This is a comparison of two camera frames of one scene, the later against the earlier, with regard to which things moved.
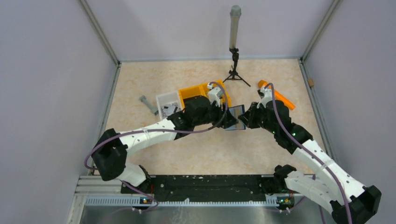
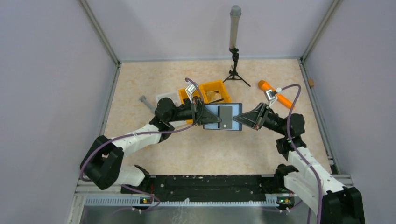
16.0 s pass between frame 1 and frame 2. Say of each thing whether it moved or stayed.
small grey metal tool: stayed
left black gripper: moved
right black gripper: stayed
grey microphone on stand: stayed
